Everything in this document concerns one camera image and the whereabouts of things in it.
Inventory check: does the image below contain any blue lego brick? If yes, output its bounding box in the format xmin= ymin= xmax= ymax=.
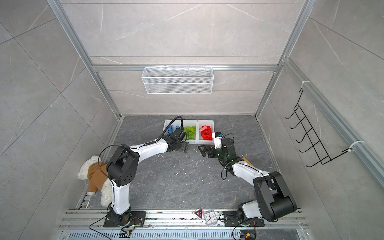
xmin=167 ymin=126 xmax=175 ymax=134

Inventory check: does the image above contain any middle white storage bin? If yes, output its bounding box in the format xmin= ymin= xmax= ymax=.
xmin=183 ymin=120 xmax=198 ymax=145

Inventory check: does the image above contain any small clear clock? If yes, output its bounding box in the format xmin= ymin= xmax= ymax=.
xmin=203 ymin=210 xmax=218 ymax=227

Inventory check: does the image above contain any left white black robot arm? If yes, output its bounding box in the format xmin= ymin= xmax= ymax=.
xmin=97 ymin=116 xmax=188 ymax=227

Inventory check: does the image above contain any yellow toy block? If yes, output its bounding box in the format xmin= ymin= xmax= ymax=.
xmin=243 ymin=158 xmax=255 ymax=168

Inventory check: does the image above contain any white brown plush toy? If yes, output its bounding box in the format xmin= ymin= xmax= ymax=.
xmin=78 ymin=156 xmax=113 ymax=207

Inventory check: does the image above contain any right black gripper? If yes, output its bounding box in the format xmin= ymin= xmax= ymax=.
xmin=199 ymin=144 xmax=228 ymax=163

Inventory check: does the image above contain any green lego brick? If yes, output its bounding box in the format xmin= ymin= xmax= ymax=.
xmin=185 ymin=127 xmax=196 ymax=141

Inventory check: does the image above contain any red triangle sign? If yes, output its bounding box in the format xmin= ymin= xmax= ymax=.
xmin=192 ymin=208 xmax=204 ymax=220

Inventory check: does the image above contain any white wire mesh basket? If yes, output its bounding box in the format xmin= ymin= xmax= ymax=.
xmin=142 ymin=67 xmax=214 ymax=95

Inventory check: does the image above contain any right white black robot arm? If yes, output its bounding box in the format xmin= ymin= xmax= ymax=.
xmin=198 ymin=132 xmax=298 ymax=224

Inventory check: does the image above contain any right white storage bin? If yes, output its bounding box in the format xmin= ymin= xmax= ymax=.
xmin=196 ymin=120 xmax=215 ymax=145

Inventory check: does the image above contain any red horseshoe magnet toy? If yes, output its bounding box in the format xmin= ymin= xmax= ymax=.
xmin=199 ymin=126 xmax=213 ymax=141

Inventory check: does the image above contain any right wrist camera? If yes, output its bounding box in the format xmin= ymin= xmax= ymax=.
xmin=212 ymin=132 xmax=223 ymax=149

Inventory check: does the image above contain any black wire hook rack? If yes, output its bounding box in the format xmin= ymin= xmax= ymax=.
xmin=284 ymin=89 xmax=353 ymax=168

